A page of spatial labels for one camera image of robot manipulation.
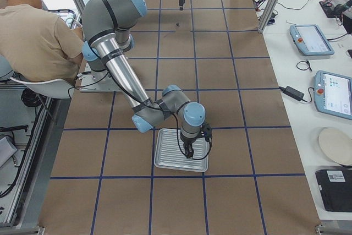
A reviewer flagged silver ribbed metal tray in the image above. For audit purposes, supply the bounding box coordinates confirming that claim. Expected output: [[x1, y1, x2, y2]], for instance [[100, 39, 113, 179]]
[[154, 128, 210, 173]]

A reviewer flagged black power adapter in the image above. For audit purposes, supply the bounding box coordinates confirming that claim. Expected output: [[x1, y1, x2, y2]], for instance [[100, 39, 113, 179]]
[[279, 86, 304, 101]]

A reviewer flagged far teach pendant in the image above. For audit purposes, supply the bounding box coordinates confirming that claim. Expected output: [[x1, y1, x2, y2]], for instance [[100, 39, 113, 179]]
[[289, 24, 334, 56]]

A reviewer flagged teach pendant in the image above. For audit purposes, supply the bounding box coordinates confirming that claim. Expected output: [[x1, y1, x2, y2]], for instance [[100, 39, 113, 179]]
[[313, 70, 351, 120], [289, 24, 334, 56]]

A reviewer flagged white chair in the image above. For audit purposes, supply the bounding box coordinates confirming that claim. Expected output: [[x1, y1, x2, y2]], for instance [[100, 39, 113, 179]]
[[9, 76, 76, 125]]

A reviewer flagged beige round plate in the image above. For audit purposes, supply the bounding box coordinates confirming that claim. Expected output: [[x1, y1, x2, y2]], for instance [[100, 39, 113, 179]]
[[318, 128, 351, 167]]

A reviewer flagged black box with label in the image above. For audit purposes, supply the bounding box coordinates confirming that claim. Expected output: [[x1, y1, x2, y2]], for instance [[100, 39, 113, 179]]
[[315, 169, 351, 212]]

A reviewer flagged person in beige shirt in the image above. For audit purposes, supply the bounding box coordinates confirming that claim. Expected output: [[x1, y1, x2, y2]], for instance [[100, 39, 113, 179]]
[[1, 0, 83, 84]]

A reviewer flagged near teach pendant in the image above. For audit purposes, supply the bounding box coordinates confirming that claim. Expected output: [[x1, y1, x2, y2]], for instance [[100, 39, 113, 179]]
[[313, 70, 351, 120]]

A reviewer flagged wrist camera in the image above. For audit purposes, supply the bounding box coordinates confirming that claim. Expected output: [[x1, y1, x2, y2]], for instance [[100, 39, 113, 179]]
[[200, 122, 212, 143]]

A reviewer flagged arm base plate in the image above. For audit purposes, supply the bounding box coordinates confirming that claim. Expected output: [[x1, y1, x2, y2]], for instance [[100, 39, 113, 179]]
[[79, 63, 121, 92]]

